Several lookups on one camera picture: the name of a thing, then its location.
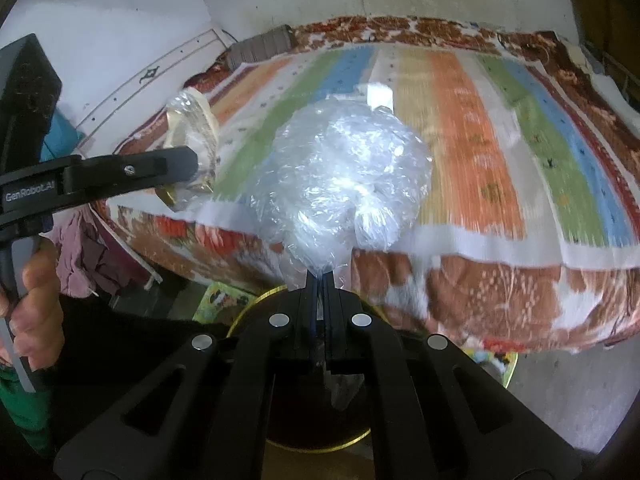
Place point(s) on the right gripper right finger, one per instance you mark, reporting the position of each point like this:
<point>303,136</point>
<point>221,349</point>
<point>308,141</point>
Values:
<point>433,412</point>

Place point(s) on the clear plastic bag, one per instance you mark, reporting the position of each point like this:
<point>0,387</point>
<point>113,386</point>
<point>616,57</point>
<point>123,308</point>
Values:
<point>341,175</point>

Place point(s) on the floral red brown blanket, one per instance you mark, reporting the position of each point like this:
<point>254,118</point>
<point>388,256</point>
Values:
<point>488,305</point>

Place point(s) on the grey striped pillow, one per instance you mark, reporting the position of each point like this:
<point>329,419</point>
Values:
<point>260,48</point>

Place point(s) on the person left hand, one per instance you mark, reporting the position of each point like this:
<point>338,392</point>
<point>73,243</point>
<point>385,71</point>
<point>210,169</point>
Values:
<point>36,322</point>

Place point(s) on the gold rimmed trash can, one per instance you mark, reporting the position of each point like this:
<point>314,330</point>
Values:
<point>291,355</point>

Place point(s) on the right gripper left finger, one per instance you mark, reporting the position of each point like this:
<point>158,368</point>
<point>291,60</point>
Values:
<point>189,420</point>

